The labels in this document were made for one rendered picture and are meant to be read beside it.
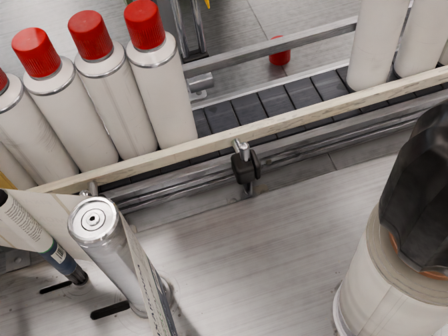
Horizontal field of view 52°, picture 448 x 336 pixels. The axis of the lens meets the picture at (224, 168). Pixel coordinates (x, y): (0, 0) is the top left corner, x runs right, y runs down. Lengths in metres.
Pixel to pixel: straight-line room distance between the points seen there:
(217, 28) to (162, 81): 0.35
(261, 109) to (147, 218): 0.21
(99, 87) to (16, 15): 0.51
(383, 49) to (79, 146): 0.37
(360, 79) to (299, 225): 0.21
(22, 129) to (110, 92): 0.10
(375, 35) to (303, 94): 0.13
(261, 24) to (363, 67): 0.26
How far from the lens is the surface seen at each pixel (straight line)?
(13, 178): 0.58
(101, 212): 0.34
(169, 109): 0.51
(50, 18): 0.93
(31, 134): 0.51
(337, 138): 0.62
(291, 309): 0.49
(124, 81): 0.48
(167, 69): 0.47
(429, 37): 0.61
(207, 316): 0.49
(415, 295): 0.32
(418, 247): 0.26
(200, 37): 0.59
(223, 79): 0.72
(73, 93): 0.48
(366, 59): 0.59
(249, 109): 0.62
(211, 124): 0.61
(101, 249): 0.35
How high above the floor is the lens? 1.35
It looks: 57 degrees down
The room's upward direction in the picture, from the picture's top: 9 degrees counter-clockwise
